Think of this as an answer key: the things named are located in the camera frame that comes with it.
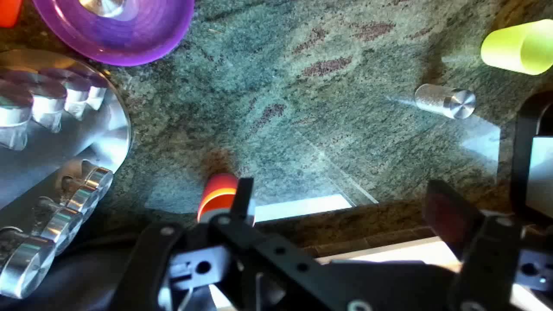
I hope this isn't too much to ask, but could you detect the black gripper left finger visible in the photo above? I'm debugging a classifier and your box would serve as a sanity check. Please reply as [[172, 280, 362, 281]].
[[229, 176, 256, 224]]

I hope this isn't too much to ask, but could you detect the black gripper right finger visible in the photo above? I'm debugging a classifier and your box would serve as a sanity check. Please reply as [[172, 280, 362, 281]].
[[422, 178, 488, 264]]

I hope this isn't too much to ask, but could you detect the orange plastic cup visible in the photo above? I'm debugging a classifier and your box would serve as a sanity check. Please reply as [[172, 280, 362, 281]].
[[196, 171, 241, 224]]

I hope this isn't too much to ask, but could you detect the silver metal-capped shaker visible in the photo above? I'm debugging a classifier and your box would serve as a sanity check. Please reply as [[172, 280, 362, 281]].
[[414, 81, 479, 121]]

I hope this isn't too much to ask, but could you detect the lime green plastic cup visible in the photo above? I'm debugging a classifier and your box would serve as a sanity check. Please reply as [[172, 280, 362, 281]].
[[479, 17, 553, 77]]

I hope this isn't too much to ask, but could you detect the metal spice rack carousel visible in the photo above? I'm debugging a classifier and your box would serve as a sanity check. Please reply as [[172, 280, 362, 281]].
[[0, 48, 134, 300]]

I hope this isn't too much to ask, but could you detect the purple plastic plate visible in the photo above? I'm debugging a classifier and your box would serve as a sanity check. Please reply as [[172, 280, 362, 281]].
[[32, 0, 198, 69]]

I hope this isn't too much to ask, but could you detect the silver shaker on purple plate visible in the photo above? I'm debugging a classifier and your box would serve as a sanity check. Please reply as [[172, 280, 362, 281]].
[[77, 0, 127, 19]]

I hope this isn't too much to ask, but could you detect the small orange item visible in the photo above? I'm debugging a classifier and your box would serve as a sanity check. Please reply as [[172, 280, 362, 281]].
[[0, 0, 25, 29]]

